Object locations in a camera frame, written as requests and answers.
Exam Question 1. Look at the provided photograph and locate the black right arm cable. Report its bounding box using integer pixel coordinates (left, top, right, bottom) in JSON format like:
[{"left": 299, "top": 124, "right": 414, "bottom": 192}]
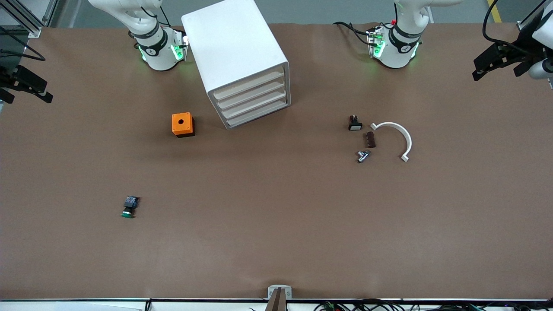
[{"left": 0, "top": 26, "right": 46, "bottom": 61}]

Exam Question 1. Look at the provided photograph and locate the black left arm base cable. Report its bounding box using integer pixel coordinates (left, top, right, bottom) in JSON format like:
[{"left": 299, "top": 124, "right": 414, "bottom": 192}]
[{"left": 333, "top": 21, "right": 373, "bottom": 45}]

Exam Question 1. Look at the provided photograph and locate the aluminium frame profile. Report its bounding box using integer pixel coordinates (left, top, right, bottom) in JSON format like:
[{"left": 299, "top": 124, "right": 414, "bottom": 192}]
[
  {"left": 0, "top": 0, "right": 59, "bottom": 38},
  {"left": 517, "top": 0, "right": 553, "bottom": 33}
]

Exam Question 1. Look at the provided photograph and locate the white lowest cabinet drawer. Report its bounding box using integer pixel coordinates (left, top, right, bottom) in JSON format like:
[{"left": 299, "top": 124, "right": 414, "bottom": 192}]
[{"left": 226, "top": 100, "right": 290, "bottom": 130}]

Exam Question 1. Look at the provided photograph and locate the green push button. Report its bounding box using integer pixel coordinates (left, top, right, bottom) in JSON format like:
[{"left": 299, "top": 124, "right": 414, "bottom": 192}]
[{"left": 121, "top": 196, "right": 141, "bottom": 219}]

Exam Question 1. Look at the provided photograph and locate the grey metal bracket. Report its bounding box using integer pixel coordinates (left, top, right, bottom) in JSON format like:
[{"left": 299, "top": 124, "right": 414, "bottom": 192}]
[{"left": 267, "top": 285, "right": 292, "bottom": 300}]

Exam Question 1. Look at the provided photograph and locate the white semicircular clamp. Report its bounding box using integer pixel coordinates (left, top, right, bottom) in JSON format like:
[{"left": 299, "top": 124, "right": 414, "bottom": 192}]
[{"left": 370, "top": 122, "right": 413, "bottom": 163}]

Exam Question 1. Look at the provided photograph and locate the brown bar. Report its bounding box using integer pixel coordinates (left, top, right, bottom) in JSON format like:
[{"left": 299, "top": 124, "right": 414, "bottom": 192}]
[{"left": 264, "top": 288, "right": 287, "bottom": 311}]

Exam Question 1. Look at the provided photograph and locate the orange box with hole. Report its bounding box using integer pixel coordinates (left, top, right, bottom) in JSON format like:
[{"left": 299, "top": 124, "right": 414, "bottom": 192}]
[{"left": 172, "top": 112, "right": 195, "bottom": 138}]

